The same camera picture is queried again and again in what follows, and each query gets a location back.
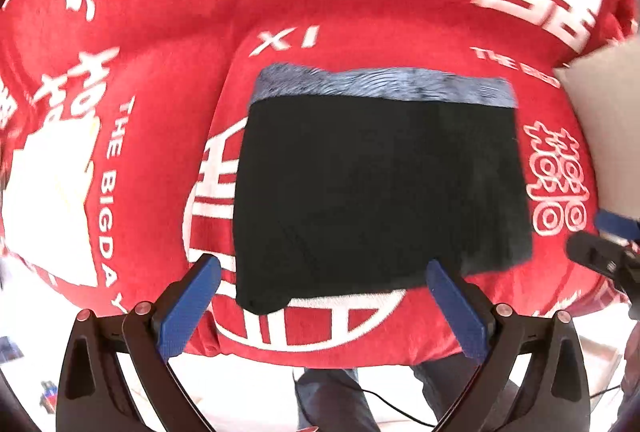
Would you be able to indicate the small dark object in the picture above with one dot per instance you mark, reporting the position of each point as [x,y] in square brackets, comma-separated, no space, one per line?
[10,350]

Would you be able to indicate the beige cloth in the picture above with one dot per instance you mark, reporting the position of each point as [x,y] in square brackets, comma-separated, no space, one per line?
[605,121]

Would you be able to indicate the person's right leg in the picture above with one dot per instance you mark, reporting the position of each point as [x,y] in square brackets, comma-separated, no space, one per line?
[432,389]

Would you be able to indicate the black pants with grey waistband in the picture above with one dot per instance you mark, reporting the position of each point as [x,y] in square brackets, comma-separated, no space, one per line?
[380,192]

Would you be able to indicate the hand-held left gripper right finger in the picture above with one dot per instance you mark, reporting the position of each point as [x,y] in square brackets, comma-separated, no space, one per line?
[457,307]

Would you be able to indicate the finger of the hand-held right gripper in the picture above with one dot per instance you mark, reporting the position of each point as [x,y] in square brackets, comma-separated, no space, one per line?
[620,224]
[592,251]

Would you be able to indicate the small colourful object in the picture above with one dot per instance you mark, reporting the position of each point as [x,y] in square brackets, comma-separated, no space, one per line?
[50,396]

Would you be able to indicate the person's left leg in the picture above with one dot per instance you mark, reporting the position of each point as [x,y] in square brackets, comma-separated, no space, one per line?
[332,399]

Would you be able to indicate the white cloth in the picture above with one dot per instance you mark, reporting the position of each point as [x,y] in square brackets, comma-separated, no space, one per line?
[47,202]

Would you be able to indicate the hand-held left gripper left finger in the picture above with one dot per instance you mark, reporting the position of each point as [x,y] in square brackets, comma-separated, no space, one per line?
[187,307]

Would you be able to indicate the person's leg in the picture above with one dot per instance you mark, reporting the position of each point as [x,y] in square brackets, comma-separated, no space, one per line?
[432,389]
[332,399]

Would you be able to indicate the red printed blanket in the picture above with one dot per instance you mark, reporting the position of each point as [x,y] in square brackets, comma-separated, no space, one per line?
[150,76]

